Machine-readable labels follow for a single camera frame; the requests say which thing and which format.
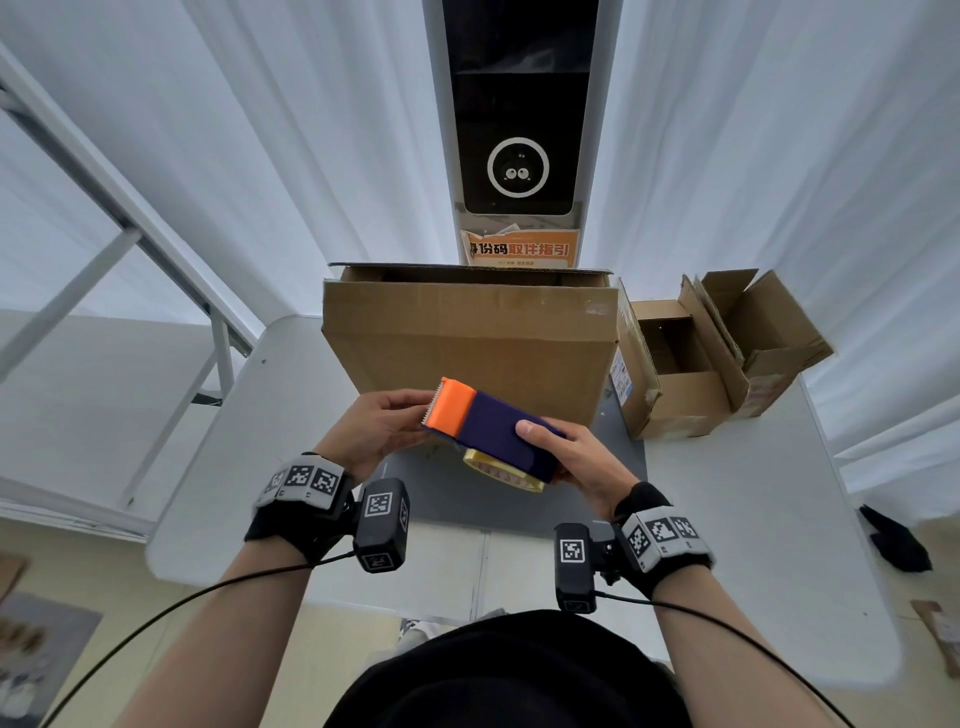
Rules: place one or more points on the cardboard box black print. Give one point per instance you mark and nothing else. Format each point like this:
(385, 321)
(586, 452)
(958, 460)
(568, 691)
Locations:
(690, 405)

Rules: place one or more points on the person's left hand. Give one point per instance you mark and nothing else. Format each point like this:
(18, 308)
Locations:
(367, 435)

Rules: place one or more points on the person's right hand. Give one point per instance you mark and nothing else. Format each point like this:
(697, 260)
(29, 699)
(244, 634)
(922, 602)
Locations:
(592, 469)

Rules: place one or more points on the white metal frame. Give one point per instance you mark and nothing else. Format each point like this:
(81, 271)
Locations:
(105, 187)

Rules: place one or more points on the grey trousers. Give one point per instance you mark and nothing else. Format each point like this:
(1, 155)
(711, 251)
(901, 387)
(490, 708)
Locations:
(416, 637)

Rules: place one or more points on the brown paper package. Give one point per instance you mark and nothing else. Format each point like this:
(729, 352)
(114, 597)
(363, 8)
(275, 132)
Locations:
(941, 637)

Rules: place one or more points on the large cardboard box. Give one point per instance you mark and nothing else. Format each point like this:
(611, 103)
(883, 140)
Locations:
(465, 337)

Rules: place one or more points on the grey scanning mat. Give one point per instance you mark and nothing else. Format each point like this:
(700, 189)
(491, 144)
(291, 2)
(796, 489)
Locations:
(517, 37)

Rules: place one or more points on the blue orange tape dispenser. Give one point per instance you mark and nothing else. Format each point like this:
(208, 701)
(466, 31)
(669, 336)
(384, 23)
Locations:
(495, 427)
(502, 472)

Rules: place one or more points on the red print cardboard box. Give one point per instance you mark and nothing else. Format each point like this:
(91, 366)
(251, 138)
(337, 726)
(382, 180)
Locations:
(780, 322)

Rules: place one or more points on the grey scanner kiosk with poster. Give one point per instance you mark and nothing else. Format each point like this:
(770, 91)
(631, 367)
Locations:
(469, 255)

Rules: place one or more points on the black shirt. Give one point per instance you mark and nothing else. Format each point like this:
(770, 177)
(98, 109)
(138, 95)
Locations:
(510, 675)

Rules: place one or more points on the grey printed floor mat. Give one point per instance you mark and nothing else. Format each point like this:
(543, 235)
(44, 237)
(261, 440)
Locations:
(45, 652)

